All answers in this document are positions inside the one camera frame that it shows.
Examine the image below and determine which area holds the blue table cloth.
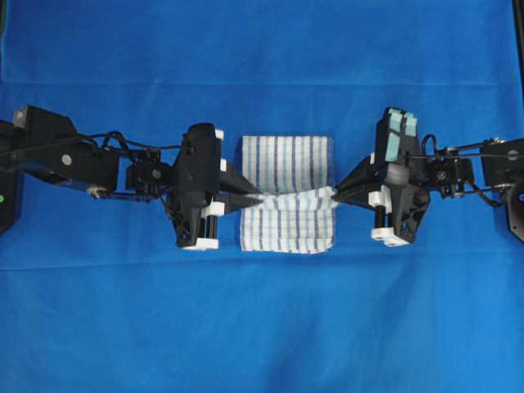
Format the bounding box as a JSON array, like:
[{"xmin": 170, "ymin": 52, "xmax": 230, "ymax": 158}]
[{"xmin": 1, "ymin": 1, "xmax": 523, "ymax": 392}]

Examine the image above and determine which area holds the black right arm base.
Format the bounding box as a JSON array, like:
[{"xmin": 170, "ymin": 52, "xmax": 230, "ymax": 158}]
[{"xmin": 502, "ymin": 181, "xmax": 524, "ymax": 242}]

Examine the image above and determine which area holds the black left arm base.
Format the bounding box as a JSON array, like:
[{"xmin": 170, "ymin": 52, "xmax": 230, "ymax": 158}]
[{"xmin": 0, "ymin": 170, "xmax": 23, "ymax": 235}]

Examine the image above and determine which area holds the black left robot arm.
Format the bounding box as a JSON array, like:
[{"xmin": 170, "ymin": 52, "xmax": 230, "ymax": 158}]
[{"xmin": 1, "ymin": 105, "xmax": 261, "ymax": 251}]

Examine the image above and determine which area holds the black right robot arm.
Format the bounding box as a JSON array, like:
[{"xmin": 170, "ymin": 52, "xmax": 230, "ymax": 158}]
[{"xmin": 332, "ymin": 107, "xmax": 523, "ymax": 246}]

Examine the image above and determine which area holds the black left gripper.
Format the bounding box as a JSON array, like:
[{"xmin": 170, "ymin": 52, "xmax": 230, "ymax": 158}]
[{"xmin": 166, "ymin": 123, "xmax": 262, "ymax": 251}]

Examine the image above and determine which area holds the blue white striped towel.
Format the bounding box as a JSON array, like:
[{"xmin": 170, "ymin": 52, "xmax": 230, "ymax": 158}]
[{"xmin": 240, "ymin": 136, "xmax": 337, "ymax": 254}]

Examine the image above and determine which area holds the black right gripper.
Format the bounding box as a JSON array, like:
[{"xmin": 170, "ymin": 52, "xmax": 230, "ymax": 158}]
[{"xmin": 332, "ymin": 107, "xmax": 430, "ymax": 246}]

